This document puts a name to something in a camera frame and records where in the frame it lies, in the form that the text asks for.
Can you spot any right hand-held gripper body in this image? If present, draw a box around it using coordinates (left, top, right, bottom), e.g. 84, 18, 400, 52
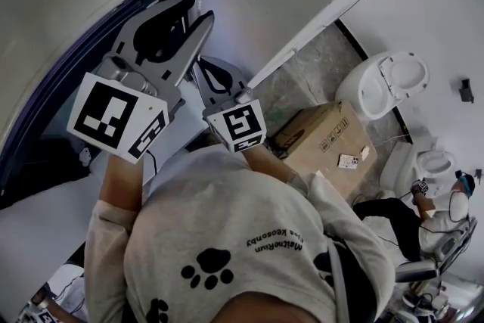
203, 86, 268, 154

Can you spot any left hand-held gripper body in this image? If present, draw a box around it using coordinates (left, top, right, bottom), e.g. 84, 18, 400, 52
67, 51, 187, 165

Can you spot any person's left forearm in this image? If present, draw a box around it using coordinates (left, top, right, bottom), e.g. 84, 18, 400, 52
98, 153, 147, 215

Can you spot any person's right forearm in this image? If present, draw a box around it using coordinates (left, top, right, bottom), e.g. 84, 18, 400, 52
245, 145, 299, 185

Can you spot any dark framed window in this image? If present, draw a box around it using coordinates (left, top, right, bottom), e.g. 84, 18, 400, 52
0, 0, 190, 209

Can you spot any grey paw-print sweatshirt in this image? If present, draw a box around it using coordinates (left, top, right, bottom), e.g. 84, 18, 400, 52
85, 147, 396, 323

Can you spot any white patterned phone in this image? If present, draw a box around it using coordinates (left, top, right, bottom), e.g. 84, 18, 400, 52
337, 153, 359, 170

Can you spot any large cardboard box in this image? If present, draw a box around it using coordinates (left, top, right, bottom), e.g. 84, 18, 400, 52
272, 101, 379, 201

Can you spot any round white tankless toilet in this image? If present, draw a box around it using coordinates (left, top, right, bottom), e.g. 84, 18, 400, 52
335, 51, 431, 121

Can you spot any white windowsill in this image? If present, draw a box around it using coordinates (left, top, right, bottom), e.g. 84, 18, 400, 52
0, 82, 213, 323

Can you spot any white toilet with tank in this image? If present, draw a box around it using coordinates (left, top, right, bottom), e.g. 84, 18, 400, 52
380, 141, 458, 197

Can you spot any white ceramic fixture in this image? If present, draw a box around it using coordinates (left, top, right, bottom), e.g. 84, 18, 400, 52
48, 264, 90, 315

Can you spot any person's head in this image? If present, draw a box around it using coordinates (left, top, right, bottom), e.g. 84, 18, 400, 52
222, 290, 334, 323

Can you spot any grey chair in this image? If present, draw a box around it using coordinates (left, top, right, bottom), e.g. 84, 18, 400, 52
395, 217, 478, 283

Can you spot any pile of electronic equipment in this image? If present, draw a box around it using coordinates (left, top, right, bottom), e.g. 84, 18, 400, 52
392, 279, 484, 323

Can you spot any white floor cable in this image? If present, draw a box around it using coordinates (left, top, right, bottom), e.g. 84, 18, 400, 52
377, 134, 411, 147

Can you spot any black bag with grey strap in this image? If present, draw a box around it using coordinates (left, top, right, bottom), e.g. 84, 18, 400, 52
324, 241, 379, 323

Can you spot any black wall-mounted holder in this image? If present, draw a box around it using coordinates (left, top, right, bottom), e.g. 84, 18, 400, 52
460, 78, 476, 104

